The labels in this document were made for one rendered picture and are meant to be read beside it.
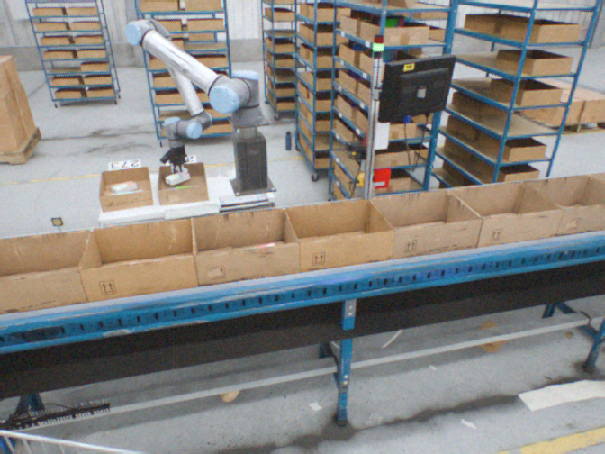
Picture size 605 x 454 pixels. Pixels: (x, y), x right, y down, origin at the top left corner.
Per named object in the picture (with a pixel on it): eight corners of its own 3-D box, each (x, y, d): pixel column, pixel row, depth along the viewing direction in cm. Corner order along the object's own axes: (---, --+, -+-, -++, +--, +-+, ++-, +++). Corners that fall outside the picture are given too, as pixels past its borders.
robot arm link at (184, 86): (150, 21, 261) (204, 129, 284) (135, 23, 251) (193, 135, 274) (164, 12, 254) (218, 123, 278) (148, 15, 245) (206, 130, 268)
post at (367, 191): (373, 206, 279) (385, 57, 235) (375, 210, 275) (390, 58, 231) (354, 209, 277) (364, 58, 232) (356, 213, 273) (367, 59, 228)
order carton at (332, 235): (366, 231, 212) (369, 198, 203) (391, 266, 187) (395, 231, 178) (284, 240, 204) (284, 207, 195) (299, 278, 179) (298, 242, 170)
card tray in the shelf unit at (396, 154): (353, 149, 347) (354, 136, 342) (390, 145, 354) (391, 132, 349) (374, 167, 314) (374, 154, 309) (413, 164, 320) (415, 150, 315)
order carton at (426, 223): (441, 221, 219) (447, 189, 211) (475, 253, 194) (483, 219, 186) (365, 231, 211) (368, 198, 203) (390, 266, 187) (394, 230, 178)
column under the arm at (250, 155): (228, 180, 294) (224, 131, 277) (266, 175, 300) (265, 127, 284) (235, 196, 272) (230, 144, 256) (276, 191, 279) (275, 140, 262)
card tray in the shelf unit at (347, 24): (339, 29, 348) (340, 14, 343) (376, 28, 353) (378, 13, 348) (355, 35, 314) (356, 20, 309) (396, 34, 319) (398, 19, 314)
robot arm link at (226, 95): (253, 88, 243) (143, 11, 246) (237, 97, 229) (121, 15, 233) (244, 111, 253) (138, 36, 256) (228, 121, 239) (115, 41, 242)
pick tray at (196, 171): (205, 176, 300) (203, 161, 295) (209, 201, 268) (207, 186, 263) (161, 180, 294) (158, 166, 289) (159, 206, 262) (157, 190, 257)
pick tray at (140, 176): (150, 180, 294) (148, 166, 289) (154, 205, 262) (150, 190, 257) (104, 186, 286) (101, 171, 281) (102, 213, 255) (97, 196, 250)
